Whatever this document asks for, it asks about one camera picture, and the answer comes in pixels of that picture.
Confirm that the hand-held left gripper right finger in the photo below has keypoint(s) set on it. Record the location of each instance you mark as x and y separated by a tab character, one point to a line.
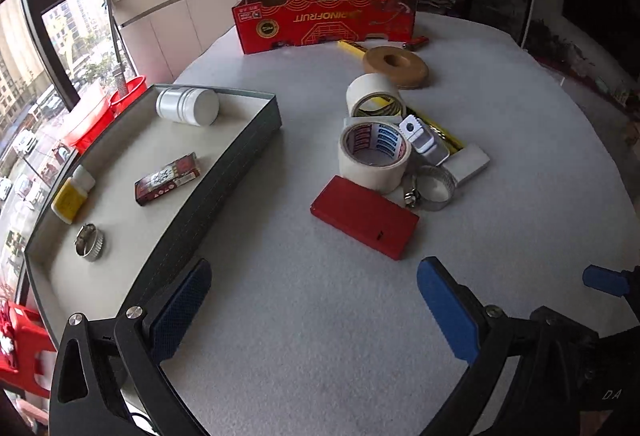
450	316

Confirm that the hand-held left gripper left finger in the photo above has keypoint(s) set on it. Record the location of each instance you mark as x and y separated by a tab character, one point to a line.
180	311

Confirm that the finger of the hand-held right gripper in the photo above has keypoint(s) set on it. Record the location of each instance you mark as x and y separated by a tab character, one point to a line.
562	328
605	280

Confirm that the dark green shallow tray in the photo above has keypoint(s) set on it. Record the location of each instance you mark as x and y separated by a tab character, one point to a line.
130	236

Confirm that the dark patterned card box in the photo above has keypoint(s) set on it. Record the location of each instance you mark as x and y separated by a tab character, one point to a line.
165	180

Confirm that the small white box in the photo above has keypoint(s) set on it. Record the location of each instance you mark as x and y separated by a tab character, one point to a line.
467	164

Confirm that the white bottle yellow label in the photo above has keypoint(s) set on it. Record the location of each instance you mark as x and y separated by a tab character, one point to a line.
70	201

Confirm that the white tape roll blue print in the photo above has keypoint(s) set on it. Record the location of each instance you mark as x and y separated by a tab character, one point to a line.
370	176

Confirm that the white plastic adapter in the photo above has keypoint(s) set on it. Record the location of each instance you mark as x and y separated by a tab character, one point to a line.
425	144

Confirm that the white bottle grey label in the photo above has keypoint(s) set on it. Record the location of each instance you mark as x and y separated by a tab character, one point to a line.
187	106

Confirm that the plain white tape roll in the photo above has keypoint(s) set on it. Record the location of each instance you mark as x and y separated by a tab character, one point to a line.
367	86

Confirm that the red plastic stool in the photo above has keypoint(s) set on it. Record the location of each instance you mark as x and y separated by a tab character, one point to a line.
25	351

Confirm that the red basin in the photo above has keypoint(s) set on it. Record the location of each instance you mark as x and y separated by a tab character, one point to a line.
131	94

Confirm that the green potted plant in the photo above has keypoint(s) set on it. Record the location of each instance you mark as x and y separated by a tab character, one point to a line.
560	46

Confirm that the brown tape roll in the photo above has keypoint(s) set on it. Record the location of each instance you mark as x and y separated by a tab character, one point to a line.
415	76

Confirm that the red lighter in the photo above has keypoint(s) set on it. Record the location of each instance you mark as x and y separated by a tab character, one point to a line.
416	43

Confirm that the yellow ruler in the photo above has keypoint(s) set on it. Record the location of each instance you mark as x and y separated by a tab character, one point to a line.
350	47

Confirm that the white cabinet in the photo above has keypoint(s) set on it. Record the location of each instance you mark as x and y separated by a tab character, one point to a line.
200	21

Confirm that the red cardboard box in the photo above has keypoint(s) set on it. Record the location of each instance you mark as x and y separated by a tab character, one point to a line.
320	24

